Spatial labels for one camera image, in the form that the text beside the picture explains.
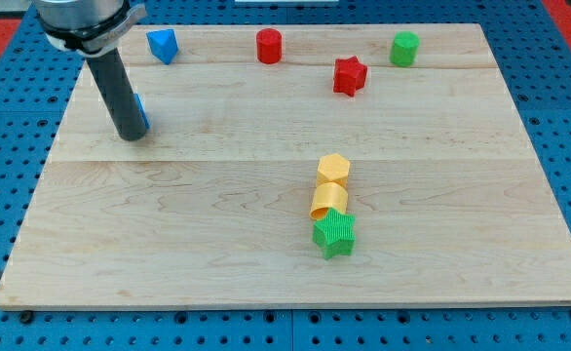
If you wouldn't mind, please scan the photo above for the green star block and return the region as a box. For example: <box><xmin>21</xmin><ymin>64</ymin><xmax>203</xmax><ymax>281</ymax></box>
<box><xmin>313</xmin><ymin>208</ymin><xmax>356</xmax><ymax>260</ymax></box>

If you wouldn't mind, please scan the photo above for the blue triangular prism block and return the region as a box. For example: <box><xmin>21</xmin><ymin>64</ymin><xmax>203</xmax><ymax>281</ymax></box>
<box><xmin>146</xmin><ymin>29</ymin><xmax>179</xmax><ymax>65</ymax></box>

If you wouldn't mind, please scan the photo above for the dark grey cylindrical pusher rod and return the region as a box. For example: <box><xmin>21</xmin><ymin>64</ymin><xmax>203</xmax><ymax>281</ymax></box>
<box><xmin>87</xmin><ymin>49</ymin><xmax>147</xmax><ymax>141</ymax></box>

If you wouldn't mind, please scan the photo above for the yellow hexagon block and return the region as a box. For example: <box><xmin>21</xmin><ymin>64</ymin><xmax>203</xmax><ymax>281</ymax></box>
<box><xmin>316</xmin><ymin>153</ymin><xmax>351</xmax><ymax>188</ymax></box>

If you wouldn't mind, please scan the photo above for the red star block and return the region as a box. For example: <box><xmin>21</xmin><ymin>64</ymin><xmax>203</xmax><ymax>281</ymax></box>
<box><xmin>332</xmin><ymin>56</ymin><xmax>367</xmax><ymax>98</ymax></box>

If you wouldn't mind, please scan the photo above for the light wooden board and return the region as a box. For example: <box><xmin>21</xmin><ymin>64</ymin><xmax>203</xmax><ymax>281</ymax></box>
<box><xmin>0</xmin><ymin>23</ymin><xmax>571</xmax><ymax>311</ymax></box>

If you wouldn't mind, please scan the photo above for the blue block behind rod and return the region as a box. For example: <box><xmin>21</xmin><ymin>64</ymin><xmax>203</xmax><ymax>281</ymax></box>
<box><xmin>133</xmin><ymin>93</ymin><xmax>150</xmax><ymax>131</ymax></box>

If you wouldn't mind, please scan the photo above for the red cylinder block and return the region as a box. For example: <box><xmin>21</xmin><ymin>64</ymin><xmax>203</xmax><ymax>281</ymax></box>
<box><xmin>255</xmin><ymin>28</ymin><xmax>283</xmax><ymax>64</ymax></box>

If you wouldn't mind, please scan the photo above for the green cylinder block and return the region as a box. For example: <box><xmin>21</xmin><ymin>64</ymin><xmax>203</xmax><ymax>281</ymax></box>
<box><xmin>389</xmin><ymin>31</ymin><xmax>420</xmax><ymax>67</ymax></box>

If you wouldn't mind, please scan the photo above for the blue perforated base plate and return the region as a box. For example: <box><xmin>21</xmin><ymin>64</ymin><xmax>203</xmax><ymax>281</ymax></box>
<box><xmin>0</xmin><ymin>1</ymin><xmax>571</xmax><ymax>350</ymax></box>

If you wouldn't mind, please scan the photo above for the yellow cylinder block lying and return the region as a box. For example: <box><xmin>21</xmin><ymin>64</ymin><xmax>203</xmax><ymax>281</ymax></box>
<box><xmin>310</xmin><ymin>182</ymin><xmax>348</xmax><ymax>220</ymax></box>

